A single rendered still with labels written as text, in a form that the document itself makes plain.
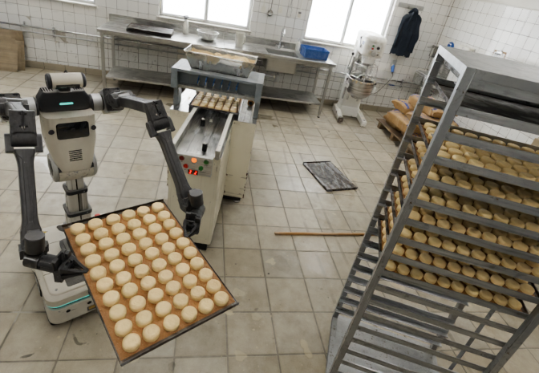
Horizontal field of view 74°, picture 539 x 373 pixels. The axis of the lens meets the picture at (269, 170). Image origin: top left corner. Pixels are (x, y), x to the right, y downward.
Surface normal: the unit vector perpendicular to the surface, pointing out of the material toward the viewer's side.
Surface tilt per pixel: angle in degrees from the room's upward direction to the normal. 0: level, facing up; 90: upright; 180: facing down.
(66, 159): 90
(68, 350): 0
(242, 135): 90
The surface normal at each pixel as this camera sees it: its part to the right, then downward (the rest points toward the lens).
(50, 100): 0.62, 0.48
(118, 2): 0.14, 0.51
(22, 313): 0.18, -0.85
